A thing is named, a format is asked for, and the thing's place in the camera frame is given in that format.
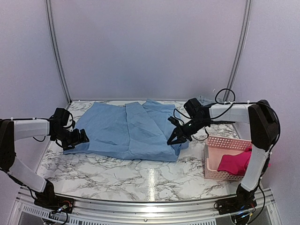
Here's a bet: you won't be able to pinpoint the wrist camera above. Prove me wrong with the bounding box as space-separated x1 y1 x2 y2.
51 108 75 129
171 97 203 125

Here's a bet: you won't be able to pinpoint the black tray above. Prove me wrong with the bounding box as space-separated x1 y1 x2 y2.
203 120 235 127

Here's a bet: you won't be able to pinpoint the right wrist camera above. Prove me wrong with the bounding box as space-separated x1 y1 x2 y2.
171 97 203 125

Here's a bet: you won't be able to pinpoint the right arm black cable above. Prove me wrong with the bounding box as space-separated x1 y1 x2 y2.
173 88 281 141

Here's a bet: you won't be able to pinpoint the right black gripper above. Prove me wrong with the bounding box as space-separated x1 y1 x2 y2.
167 117 208 145

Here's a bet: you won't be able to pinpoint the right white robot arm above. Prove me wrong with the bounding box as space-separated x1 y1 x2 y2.
167 98 281 210

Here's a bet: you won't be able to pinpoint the light blue shirt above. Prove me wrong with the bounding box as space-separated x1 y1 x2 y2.
64 99 189 162

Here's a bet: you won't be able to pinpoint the aluminium table front rail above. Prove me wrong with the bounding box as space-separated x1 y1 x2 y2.
8 188 282 225

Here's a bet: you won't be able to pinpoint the left aluminium frame post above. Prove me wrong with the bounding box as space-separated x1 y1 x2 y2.
45 0 72 105

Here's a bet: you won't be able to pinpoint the right aluminium frame post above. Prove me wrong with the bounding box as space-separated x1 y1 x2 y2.
226 0 252 90

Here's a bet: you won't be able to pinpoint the magenta red garment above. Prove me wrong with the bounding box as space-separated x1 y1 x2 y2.
217 147 252 176

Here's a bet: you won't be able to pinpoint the folded blue jeans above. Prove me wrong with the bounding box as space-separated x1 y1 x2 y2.
196 95 224 105

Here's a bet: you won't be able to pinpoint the pink plastic laundry basket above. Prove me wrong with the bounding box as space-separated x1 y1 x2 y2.
204 136 252 181

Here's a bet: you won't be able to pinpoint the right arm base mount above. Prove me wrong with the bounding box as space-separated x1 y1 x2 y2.
214 196 257 215

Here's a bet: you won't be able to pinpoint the aluminium frame post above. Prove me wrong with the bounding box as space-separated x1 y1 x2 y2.
226 0 252 90
45 0 72 105

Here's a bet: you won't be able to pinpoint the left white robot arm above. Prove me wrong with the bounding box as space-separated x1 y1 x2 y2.
0 117 90 209

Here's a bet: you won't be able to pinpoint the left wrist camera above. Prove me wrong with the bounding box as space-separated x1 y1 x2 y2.
51 108 75 129

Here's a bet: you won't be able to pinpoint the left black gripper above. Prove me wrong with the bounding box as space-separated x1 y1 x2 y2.
52 127 89 151

